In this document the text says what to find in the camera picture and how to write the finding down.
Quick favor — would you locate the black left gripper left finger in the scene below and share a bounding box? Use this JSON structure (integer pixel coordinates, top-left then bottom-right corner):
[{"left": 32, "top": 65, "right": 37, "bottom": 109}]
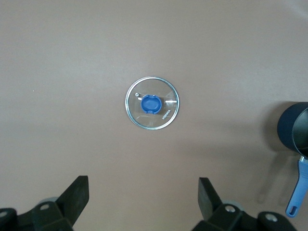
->
[{"left": 0, "top": 175, "right": 90, "bottom": 231}]

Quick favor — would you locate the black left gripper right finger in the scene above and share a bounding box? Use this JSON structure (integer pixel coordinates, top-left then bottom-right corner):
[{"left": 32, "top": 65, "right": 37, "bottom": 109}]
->
[{"left": 193, "top": 177, "right": 296, "bottom": 231}]

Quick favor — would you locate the glass lid with blue knob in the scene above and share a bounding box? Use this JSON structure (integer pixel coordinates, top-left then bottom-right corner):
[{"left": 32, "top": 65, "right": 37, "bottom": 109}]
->
[{"left": 125, "top": 76, "right": 180, "bottom": 131}]

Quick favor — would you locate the brown table cloth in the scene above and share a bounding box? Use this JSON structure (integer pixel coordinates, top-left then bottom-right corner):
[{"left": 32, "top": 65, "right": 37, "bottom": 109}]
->
[{"left": 0, "top": 0, "right": 308, "bottom": 231}]

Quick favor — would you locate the black pot with blue handle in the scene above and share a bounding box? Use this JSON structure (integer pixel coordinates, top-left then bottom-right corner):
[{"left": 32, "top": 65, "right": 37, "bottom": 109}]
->
[{"left": 276, "top": 102, "right": 308, "bottom": 218}]

